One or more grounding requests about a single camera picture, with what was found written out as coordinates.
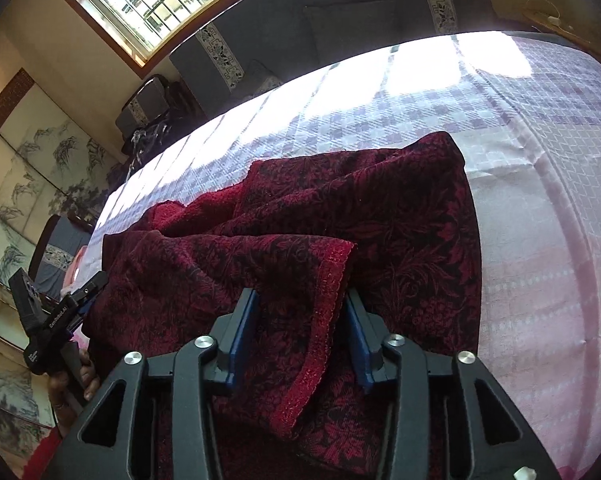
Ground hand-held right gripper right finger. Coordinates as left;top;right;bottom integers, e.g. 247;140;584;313
345;288;562;480

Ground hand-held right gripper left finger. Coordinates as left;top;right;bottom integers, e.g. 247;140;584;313
45;287;260;480

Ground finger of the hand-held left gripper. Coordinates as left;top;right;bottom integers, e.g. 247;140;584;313
61;271;110;333

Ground dark red patterned garment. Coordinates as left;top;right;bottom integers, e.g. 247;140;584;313
88;131;483;480

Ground person's left forearm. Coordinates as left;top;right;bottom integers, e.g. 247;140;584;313
21;427;67;480

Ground person's left hand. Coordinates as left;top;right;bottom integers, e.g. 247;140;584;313
48;349;102;427

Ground black bag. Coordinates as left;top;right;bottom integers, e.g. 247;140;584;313
119;110;207;172

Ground checkered pink lilac bedsheet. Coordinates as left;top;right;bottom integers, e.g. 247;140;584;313
60;30;601;480

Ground grey cushion with patterned band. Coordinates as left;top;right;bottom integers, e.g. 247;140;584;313
239;59;284;94

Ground wooden framed barred window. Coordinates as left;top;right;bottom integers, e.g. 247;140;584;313
39;0;327;69

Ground grey sofa with patterned bands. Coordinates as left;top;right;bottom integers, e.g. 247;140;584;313
168;0;497;97

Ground plain grey cushion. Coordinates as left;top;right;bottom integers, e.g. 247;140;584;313
303;5;402;69

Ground landscape painted wall panels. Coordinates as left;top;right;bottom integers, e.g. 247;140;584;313
0;66;127;461

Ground white charger with cable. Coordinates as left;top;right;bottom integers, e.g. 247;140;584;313
527;0;575;31

